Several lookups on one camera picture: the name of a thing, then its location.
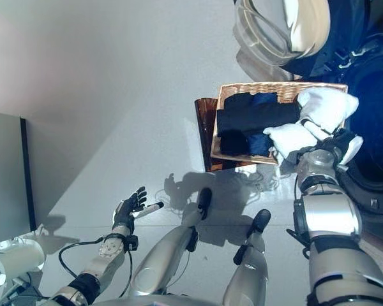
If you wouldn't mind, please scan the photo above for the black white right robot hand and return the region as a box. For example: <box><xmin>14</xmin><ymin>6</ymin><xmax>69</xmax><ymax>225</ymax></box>
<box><xmin>301</xmin><ymin>117</ymin><xmax>356</xmax><ymax>164</ymax></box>

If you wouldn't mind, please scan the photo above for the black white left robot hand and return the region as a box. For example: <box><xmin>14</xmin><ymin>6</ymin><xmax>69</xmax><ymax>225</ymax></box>
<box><xmin>112</xmin><ymin>186</ymin><xmax>165</xmax><ymax>237</ymax></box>

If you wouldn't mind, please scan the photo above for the white garment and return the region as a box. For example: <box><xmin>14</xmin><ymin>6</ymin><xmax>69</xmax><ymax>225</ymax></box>
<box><xmin>262</xmin><ymin>87</ymin><xmax>364</xmax><ymax>166</ymax></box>

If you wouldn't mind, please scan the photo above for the blue garment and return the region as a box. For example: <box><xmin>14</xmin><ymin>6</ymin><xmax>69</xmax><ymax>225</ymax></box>
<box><xmin>247</xmin><ymin>91</ymin><xmax>279</xmax><ymax>157</ymax></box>

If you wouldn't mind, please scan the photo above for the round glass washing machine door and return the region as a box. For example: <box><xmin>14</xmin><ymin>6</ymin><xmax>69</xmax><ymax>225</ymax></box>
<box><xmin>232</xmin><ymin>0</ymin><xmax>371</xmax><ymax>80</ymax></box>

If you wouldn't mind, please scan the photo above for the rectangular wicker laundry basket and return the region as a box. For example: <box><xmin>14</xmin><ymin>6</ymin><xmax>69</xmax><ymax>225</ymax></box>
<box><xmin>209</xmin><ymin>81</ymin><xmax>349</xmax><ymax>166</ymax></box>

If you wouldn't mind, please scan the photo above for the silver robot torso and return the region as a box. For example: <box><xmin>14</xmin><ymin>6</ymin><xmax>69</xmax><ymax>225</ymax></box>
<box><xmin>92</xmin><ymin>292</ymin><xmax>234</xmax><ymax>306</ymax></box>

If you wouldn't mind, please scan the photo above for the brown wooden stool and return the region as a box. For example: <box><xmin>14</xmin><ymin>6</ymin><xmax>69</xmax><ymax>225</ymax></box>
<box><xmin>193</xmin><ymin>97</ymin><xmax>280</xmax><ymax>173</ymax></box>

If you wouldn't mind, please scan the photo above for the grey cabinet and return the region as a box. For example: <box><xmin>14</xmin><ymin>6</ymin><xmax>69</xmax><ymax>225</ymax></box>
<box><xmin>0</xmin><ymin>110</ymin><xmax>38</xmax><ymax>248</ymax></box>

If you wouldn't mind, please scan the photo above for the silver right robot leg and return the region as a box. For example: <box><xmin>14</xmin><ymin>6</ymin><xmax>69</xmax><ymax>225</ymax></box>
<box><xmin>223</xmin><ymin>208</ymin><xmax>272</xmax><ymax>306</ymax></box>

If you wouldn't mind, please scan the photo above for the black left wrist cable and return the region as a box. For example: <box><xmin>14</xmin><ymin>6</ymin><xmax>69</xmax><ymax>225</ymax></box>
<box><xmin>57</xmin><ymin>235</ymin><xmax>135</xmax><ymax>299</ymax></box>

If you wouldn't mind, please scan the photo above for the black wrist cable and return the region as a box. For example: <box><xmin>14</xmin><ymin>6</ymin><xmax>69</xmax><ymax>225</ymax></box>
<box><xmin>285</xmin><ymin>173</ymin><xmax>312</xmax><ymax>259</ymax></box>
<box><xmin>57</xmin><ymin>235</ymin><xmax>135</xmax><ymax>299</ymax></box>

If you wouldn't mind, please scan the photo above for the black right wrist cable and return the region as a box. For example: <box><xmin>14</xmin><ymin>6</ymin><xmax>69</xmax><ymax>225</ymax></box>
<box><xmin>285</xmin><ymin>173</ymin><xmax>312</xmax><ymax>259</ymax></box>

